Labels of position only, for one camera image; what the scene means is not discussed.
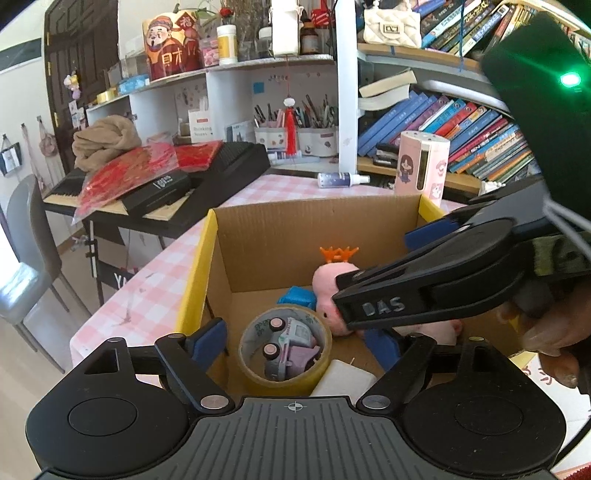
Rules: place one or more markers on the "pink hanging pouch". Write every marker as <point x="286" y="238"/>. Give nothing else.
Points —
<point x="47" y="144"/>

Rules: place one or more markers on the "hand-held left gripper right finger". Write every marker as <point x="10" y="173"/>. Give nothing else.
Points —
<point x="383" y="353"/>

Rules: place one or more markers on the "dark wooden door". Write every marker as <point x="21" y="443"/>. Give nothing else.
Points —
<point x="83" y="60"/>

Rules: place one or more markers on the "bag of red paper decorations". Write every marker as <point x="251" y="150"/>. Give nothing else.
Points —
<point x="124" y="175"/>

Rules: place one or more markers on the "red cartoon figure tin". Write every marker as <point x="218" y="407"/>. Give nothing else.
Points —
<point x="173" y="50"/>

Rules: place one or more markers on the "small doll door charm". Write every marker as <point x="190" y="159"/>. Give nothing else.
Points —
<point x="72" y="85"/>

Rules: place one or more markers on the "pink checked tablecloth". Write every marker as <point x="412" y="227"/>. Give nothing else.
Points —
<point x="147" y="300"/>

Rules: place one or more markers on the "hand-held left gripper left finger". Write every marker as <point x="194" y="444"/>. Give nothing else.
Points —
<point x="210" y="344"/>

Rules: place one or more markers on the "wooden bookshelf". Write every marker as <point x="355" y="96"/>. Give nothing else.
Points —
<point x="457" y="180"/>

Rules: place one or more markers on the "white carton container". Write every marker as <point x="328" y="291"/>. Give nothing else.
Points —
<point x="285" y="27"/>

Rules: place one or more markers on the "rolled white paper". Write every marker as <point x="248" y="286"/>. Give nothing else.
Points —
<point x="457" y="92"/>

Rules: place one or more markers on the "black electronic keyboard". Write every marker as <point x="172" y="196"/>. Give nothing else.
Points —
<point x="240" y="157"/>

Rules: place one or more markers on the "brown cloth bundle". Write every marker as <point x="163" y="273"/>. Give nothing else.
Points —
<point x="104" y="143"/>

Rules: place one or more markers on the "brown glass bottle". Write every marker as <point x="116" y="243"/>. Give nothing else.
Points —
<point x="309" y="39"/>

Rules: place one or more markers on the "clear plastic box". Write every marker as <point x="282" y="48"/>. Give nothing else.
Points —
<point x="127" y="69"/>

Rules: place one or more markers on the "pink plush toy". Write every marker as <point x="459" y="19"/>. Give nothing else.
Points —
<point x="325" y="286"/>

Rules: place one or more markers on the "cardboard box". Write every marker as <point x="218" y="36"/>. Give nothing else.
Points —
<point x="277" y="240"/>

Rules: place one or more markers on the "blue toy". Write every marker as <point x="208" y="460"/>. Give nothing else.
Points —
<point x="298" y="296"/>

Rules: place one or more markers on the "light blue box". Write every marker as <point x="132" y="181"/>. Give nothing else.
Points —
<point x="134" y="85"/>

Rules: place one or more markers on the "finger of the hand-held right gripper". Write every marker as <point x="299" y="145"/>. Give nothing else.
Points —
<point x="383" y="300"/>
<point x="434" y="233"/>

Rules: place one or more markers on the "yellow packing tape roll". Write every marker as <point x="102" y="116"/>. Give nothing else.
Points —
<point x="251" y="369"/>

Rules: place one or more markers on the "person's right hand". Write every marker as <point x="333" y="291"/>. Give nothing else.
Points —
<point x="554" y="323"/>

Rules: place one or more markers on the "pastel toy car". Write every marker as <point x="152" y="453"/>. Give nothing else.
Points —
<point x="291" y="355"/>

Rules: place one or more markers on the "glass jar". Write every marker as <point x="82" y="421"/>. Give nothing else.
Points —
<point x="264" y="44"/>

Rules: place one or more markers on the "row of blue spined books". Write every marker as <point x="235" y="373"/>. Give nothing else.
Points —
<point x="461" y="134"/>

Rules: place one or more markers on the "small spray bottle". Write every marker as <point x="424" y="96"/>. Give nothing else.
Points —
<point x="339" y="180"/>

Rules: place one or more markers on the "white paper bag red label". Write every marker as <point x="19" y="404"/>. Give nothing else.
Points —
<point x="199" y="124"/>

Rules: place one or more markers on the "black rectangular case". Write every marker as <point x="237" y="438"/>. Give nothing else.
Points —
<point x="157" y="191"/>

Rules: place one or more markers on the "red gold paper packet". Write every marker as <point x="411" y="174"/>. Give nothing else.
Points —
<point x="198" y="154"/>

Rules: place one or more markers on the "small pink box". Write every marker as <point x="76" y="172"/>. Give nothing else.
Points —
<point x="210" y="54"/>

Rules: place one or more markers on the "dark tote bag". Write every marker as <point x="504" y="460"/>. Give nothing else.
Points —
<point x="10" y="159"/>

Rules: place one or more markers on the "thick book lying flat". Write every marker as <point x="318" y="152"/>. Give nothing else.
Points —
<point x="385" y="87"/>

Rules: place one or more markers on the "white shelf unit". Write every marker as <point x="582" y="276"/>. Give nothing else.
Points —
<point x="346" y="92"/>

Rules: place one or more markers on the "green wall sign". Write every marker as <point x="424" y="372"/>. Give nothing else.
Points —
<point x="18" y="57"/>

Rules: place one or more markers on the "black keyboard stand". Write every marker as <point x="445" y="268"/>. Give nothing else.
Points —
<point x="108" y="258"/>

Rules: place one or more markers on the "white bottle yellow label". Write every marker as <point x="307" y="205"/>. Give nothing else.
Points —
<point x="227" y="46"/>

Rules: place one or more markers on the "pink cartoon cylinder bottle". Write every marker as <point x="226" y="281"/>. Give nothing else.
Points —
<point x="408" y="166"/>

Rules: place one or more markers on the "grey chair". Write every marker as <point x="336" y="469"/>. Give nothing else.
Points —
<point x="27" y="258"/>

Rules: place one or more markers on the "white rectangular block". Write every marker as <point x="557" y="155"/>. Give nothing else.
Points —
<point x="341" y="378"/>

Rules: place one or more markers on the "red tassel ornament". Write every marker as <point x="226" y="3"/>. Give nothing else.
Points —
<point x="291" y="129"/>

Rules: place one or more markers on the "white quilted handbag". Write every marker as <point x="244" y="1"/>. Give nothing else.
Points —
<point x="392" y="27"/>

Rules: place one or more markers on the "row of colourful leaning books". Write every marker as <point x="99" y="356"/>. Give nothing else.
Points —
<point x="466" y="23"/>

